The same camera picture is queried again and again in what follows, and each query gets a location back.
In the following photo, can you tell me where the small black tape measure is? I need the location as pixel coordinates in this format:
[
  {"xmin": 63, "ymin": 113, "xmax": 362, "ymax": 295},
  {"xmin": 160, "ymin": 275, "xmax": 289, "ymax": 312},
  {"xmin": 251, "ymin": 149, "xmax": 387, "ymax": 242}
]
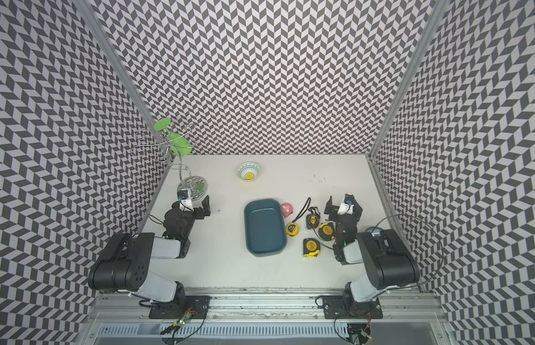
[{"xmin": 306, "ymin": 206, "xmax": 321, "ymax": 230}]

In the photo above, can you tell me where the yellow black tape measure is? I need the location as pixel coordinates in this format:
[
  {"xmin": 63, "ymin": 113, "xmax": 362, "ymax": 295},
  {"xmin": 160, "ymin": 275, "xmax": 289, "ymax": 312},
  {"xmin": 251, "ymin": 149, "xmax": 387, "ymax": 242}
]
[
  {"xmin": 317, "ymin": 222, "xmax": 336, "ymax": 242},
  {"xmin": 303, "ymin": 238, "xmax": 321, "ymax": 257}
]

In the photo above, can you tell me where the yellow square tape measure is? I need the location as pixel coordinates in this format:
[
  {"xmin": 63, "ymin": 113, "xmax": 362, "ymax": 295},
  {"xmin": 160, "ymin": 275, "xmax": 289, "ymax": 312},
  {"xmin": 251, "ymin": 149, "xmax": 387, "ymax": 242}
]
[{"xmin": 285, "ymin": 197, "xmax": 311, "ymax": 237}]

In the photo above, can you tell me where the pink tape measure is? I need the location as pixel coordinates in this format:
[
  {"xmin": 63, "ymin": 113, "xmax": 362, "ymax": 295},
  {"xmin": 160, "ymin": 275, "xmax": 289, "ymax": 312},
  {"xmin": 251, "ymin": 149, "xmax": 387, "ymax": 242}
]
[{"xmin": 281, "ymin": 203, "xmax": 294, "ymax": 218}]

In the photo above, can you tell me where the teal plastic storage box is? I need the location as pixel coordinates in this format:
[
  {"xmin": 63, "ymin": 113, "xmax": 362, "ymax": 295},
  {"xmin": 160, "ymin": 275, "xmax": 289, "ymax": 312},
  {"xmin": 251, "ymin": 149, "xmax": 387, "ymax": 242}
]
[{"xmin": 244, "ymin": 198, "xmax": 287, "ymax": 257}]

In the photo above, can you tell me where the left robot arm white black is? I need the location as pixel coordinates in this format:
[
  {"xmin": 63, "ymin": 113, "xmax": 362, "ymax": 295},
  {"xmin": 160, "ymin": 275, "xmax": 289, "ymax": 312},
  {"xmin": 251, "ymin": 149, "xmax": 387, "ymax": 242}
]
[{"xmin": 88, "ymin": 193, "xmax": 211, "ymax": 306}]

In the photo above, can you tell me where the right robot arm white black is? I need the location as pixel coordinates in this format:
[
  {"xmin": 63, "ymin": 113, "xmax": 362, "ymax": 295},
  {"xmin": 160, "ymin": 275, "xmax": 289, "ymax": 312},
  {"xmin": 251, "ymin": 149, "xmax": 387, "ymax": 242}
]
[{"xmin": 320, "ymin": 194, "xmax": 421, "ymax": 320}]

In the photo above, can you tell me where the blue patterned plate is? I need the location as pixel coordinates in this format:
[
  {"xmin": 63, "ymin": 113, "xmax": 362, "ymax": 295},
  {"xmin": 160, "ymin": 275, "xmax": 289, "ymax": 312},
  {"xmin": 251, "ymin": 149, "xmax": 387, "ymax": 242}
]
[{"xmin": 365, "ymin": 227, "xmax": 382, "ymax": 237}]

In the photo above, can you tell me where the yellow patterned bowl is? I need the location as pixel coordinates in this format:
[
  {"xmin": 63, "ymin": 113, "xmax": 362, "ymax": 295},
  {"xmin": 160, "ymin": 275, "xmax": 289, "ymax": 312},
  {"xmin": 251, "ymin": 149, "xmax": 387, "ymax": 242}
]
[{"xmin": 237, "ymin": 162, "xmax": 261, "ymax": 181}]

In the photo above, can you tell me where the lower green plastic cup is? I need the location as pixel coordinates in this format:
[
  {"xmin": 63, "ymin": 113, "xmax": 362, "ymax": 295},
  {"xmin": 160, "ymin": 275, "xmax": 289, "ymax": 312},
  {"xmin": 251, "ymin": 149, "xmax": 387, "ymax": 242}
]
[{"xmin": 169, "ymin": 133, "xmax": 192, "ymax": 157}]

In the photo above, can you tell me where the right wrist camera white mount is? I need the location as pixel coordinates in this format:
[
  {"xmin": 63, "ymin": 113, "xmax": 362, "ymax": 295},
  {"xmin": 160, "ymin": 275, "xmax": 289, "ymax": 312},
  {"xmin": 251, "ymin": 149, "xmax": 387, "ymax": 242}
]
[{"xmin": 337, "ymin": 194, "xmax": 356, "ymax": 215}]

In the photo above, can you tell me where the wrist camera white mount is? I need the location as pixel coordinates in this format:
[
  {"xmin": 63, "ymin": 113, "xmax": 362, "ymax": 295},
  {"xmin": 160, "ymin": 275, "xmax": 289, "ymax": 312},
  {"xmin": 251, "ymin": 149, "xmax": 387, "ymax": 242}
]
[
  {"xmin": 177, "ymin": 188, "xmax": 193, "ymax": 212},
  {"xmin": 337, "ymin": 194, "xmax": 356, "ymax": 215}
]

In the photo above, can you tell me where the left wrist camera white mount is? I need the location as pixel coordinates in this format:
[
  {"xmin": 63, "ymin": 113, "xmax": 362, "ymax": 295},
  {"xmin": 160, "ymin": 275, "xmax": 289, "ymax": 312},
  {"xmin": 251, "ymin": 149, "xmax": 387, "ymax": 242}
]
[{"xmin": 177, "ymin": 188, "xmax": 193, "ymax": 212}]

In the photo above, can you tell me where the metal wire cup stand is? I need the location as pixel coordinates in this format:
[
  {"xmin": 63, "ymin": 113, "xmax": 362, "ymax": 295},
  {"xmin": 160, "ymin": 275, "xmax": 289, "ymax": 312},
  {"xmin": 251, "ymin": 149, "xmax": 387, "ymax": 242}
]
[{"xmin": 133, "ymin": 119, "xmax": 208, "ymax": 201}]

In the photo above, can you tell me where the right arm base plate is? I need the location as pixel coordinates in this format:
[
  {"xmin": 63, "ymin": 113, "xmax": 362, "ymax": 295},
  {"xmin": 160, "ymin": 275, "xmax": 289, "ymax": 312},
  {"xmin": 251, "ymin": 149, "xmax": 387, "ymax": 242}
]
[{"xmin": 316, "ymin": 296, "xmax": 383, "ymax": 320}]

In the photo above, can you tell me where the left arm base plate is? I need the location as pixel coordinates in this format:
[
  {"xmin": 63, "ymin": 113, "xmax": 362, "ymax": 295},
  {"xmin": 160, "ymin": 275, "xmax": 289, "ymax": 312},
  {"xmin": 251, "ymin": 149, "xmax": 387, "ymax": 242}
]
[{"xmin": 148, "ymin": 296, "xmax": 211, "ymax": 320}]

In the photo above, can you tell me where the aluminium front rail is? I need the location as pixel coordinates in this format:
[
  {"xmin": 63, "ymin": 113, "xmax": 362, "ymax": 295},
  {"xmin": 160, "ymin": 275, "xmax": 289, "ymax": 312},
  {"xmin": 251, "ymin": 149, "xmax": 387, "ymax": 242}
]
[{"xmin": 86, "ymin": 287, "xmax": 447, "ymax": 323}]

